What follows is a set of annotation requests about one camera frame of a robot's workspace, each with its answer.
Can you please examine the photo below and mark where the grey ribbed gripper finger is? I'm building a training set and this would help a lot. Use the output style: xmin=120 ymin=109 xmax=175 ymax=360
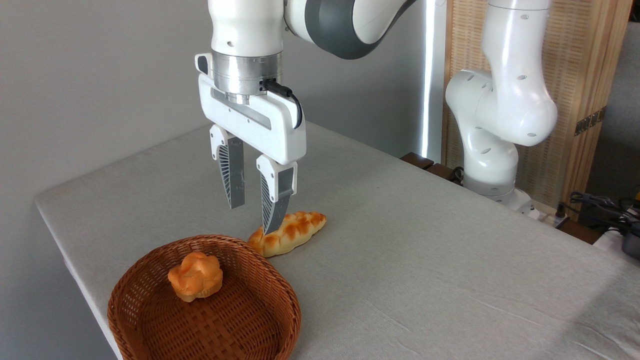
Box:
xmin=209 ymin=124 xmax=246 ymax=210
xmin=256 ymin=154 xmax=299 ymax=236

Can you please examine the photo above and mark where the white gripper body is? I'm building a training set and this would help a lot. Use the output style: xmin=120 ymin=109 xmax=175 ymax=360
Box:
xmin=194 ymin=52 xmax=307 ymax=166

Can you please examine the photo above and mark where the round flower-shaped bread roll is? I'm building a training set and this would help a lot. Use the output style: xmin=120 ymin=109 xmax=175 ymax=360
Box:
xmin=167 ymin=251 xmax=224 ymax=303

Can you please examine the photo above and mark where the long braided bread loaf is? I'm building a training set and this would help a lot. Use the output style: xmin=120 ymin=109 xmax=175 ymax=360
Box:
xmin=247 ymin=211 xmax=328 ymax=258

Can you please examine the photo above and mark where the brown woven wicker basket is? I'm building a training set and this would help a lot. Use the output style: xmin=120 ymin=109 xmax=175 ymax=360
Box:
xmin=107 ymin=234 xmax=302 ymax=360

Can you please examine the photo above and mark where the dark brown wooden block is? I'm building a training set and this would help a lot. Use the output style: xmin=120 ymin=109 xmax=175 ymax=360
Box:
xmin=400 ymin=152 xmax=435 ymax=171
xmin=425 ymin=163 xmax=464 ymax=186

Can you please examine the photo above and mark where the grey tablecloth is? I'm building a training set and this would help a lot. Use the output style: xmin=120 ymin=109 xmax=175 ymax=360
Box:
xmin=34 ymin=120 xmax=640 ymax=360

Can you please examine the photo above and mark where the wooden bamboo folding screen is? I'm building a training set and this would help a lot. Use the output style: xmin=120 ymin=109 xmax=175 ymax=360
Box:
xmin=442 ymin=0 xmax=634 ymax=222

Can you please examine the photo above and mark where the black metal screen hinge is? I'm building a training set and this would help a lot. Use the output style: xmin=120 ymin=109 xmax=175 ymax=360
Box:
xmin=574 ymin=106 xmax=608 ymax=137

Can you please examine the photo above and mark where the dark grey box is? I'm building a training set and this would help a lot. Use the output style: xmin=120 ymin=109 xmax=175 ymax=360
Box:
xmin=621 ymin=229 xmax=640 ymax=261

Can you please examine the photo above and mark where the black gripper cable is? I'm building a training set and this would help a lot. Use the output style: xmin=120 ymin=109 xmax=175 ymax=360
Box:
xmin=259 ymin=78 xmax=304 ymax=130

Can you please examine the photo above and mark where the black cable bundle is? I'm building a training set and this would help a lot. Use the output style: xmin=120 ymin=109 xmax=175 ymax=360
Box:
xmin=556 ymin=191 xmax=640 ymax=232

